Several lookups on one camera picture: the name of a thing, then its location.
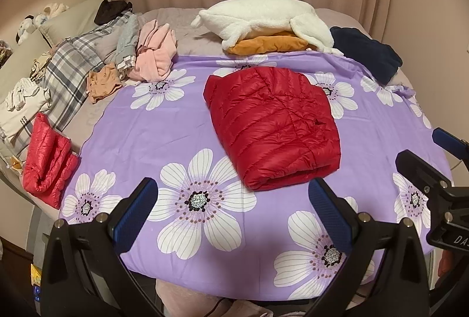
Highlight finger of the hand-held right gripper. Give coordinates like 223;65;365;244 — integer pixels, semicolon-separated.
432;127;469;160
396;150;455;193

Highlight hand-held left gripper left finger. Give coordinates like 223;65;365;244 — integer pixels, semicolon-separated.
40;177;173;317

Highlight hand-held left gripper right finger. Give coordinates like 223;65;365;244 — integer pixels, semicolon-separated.
308;178;430;317

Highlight red puffer jacket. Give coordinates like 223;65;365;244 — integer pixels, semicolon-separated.
203;66;341;191

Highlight purple floral blanket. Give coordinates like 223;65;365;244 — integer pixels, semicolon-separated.
59;51;455;301

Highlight folded pink-red puffer jacket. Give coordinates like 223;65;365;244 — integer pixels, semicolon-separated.
22;113;80;209

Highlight person's pink clothing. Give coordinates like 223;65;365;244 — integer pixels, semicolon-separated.
156;280;264;317

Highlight navy garment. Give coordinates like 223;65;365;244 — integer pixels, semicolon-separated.
330;26;403;85

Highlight tan small garment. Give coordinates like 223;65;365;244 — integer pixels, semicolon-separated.
87;63;123;104

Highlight white printed shirt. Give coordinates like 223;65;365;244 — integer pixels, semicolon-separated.
0;77;52;142

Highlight pink garment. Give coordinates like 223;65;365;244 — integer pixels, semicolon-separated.
128;20;177;81

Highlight grey garment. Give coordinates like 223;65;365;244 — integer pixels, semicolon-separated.
114;14;140;79

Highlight cartoon print cushion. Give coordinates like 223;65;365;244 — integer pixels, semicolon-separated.
29;50;55;83

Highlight orange garment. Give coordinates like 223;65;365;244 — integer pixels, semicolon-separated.
226;30;317;56

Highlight bed with mauve sheet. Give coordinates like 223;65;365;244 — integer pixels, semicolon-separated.
0;6;414;215

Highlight black garment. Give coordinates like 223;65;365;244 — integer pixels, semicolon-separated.
94;0;133;25

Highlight beige headboard cushion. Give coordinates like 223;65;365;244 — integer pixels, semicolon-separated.
38;0;111;47

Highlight white fleece garment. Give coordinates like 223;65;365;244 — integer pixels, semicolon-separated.
191;0;345;56

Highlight white plush toy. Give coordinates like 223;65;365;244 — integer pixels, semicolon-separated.
16;15;48;45

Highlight black cable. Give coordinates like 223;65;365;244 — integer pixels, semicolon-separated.
205;297;228;317

